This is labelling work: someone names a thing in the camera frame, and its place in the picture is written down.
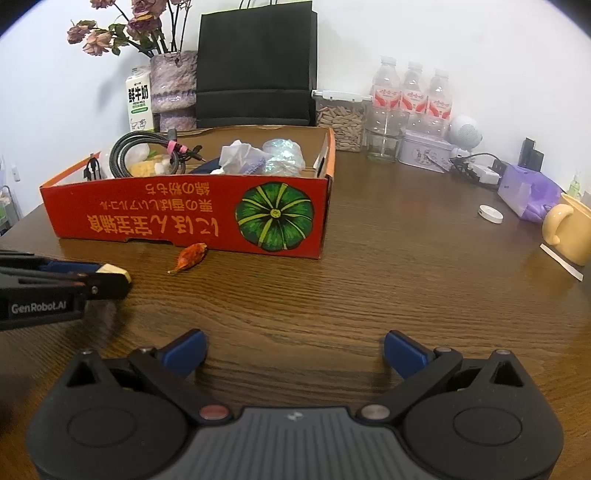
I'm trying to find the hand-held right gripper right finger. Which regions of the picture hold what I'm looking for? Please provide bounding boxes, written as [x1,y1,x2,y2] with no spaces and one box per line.
[359,329,536,423]

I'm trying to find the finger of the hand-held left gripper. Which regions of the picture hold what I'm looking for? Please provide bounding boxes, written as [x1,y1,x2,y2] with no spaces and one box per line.
[0,271,133,304]
[0,250,101,274]

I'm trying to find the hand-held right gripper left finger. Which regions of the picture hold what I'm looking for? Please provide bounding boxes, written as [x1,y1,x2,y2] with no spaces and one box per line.
[60,329,234,423]

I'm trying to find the small yellow block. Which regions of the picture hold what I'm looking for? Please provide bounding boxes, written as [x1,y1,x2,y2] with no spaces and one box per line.
[98,262,131,280]

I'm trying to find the red cardboard box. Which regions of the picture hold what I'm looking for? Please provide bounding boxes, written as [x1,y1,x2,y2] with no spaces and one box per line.
[39,124,336,260]

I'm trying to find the orange white plush toy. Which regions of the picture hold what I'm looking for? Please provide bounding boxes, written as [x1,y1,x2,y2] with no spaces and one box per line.
[128,154,172,177]

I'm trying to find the black cable with pink tie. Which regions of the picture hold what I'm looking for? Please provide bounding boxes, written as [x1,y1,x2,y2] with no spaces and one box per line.
[108,129,204,178]

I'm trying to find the white tissue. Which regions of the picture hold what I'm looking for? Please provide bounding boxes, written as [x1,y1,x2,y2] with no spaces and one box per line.
[210,140,269,176]

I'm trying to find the brown wooden desk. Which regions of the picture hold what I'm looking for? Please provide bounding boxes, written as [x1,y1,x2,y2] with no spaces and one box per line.
[0,134,591,480]

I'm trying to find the metal rack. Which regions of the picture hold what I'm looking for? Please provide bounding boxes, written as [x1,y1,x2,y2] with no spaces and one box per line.
[0,154,21,236]

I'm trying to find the dried red chili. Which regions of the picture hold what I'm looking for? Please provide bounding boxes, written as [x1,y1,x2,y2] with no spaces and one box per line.
[167,243,208,274]

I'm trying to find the white green milk carton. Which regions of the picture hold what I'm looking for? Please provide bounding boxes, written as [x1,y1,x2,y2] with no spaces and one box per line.
[126,67,155,134]

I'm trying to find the white paper strip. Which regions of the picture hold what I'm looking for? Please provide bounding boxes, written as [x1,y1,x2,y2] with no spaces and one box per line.
[539,243,585,281]

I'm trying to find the white patterned tin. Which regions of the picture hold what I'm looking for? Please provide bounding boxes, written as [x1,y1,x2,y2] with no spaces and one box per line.
[398,130,455,174]

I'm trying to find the purple tissue pack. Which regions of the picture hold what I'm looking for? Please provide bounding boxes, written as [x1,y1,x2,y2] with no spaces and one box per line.
[498,165,566,223]

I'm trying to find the empty glass cup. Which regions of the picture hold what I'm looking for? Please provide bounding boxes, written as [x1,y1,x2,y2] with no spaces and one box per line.
[366,108,409,163]

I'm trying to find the purple marbled vase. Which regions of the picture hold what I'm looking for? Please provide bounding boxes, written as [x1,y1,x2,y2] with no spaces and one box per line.
[149,50,199,134]

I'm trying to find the yellow mug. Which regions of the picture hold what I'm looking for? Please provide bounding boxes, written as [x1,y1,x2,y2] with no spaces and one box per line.
[542,193,591,266]

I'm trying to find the iridescent plastic wrap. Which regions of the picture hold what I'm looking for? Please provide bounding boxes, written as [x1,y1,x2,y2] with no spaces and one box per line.
[262,137,306,175]

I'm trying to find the dried rose bouquet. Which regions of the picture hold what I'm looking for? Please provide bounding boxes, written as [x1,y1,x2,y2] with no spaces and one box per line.
[67,0,192,58]

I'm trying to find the white round speaker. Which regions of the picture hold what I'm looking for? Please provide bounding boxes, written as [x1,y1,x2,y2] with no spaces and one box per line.
[449,115,483,158]

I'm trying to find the black upright device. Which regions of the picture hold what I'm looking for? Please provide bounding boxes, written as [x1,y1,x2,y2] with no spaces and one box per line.
[518,137,546,171]

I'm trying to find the clear jar of seeds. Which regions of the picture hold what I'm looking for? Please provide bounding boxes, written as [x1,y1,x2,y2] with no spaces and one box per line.
[311,89,372,153]

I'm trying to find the clear water bottle red label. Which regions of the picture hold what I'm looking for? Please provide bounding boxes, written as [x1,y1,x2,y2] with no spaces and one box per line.
[399,61,430,132]
[427,69,454,139]
[369,56,402,130]

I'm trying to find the black paper bag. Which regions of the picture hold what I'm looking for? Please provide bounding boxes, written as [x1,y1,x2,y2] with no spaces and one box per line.
[196,0,319,130]

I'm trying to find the white charger with cables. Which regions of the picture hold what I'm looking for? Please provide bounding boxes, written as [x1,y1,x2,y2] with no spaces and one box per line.
[449,152,506,181]

